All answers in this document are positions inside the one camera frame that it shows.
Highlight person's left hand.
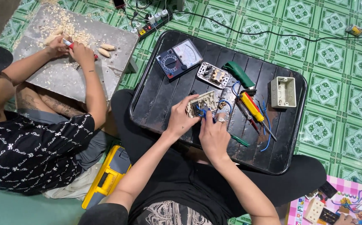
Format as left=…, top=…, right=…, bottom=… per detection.
left=164, top=94, right=202, bottom=141

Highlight person's right hand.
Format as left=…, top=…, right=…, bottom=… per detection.
left=199, top=112, right=232, bottom=163

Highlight green screwdriver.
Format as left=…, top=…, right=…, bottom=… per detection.
left=230, top=134, right=250, bottom=148

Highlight beige switch plate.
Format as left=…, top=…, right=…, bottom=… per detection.
left=185, top=90, right=220, bottom=119

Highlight black metal tray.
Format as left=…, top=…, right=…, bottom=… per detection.
left=129, top=30, right=308, bottom=176

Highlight thin red screwdriver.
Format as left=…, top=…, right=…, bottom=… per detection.
left=235, top=99, right=261, bottom=135

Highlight yellow and red screwdriver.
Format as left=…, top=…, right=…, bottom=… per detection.
left=239, top=91, right=278, bottom=142

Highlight person's black trousers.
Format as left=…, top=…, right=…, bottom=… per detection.
left=110, top=89, right=328, bottom=216

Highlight black analog multimeter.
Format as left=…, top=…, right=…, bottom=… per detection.
left=155, top=38, right=204, bottom=83

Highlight person's black printed shirt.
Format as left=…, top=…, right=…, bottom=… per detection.
left=77, top=184, right=241, bottom=225

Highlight beige junction box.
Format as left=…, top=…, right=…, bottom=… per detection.
left=270, top=76, right=297, bottom=109

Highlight grey work board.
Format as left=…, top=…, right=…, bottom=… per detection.
left=12, top=3, right=140, bottom=104

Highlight yellow tool case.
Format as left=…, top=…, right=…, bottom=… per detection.
left=81, top=144, right=132, bottom=211

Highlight black power strip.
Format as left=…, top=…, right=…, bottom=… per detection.
left=131, top=12, right=173, bottom=40

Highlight pink checked cartoon mat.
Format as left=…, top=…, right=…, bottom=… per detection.
left=287, top=175, right=362, bottom=225

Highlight pile of wood shavings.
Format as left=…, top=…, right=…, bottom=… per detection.
left=25, top=5, right=97, bottom=68

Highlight small yellow can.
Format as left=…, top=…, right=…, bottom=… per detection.
left=345, top=24, right=362, bottom=37

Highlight blue wire on switch plate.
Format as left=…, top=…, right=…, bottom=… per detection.
left=196, top=99, right=233, bottom=123

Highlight long loose blue wire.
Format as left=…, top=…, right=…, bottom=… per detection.
left=256, top=99, right=273, bottom=153

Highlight short curved blue wire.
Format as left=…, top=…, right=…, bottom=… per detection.
left=231, top=81, right=241, bottom=98

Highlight white switch frame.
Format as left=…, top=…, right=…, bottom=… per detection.
left=196, top=61, right=231, bottom=90

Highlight green handled tool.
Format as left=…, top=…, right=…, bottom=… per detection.
left=221, top=61, right=257, bottom=90

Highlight long black cable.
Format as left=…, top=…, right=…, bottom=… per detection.
left=172, top=10, right=362, bottom=43

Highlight beige wall socket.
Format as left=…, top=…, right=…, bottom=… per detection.
left=303, top=197, right=325, bottom=224

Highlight black switch module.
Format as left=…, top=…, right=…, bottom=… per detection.
left=320, top=207, right=341, bottom=225
left=318, top=181, right=338, bottom=199

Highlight red handled carving knife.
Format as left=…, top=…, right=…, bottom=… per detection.
left=62, top=38, right=99, bottom=71

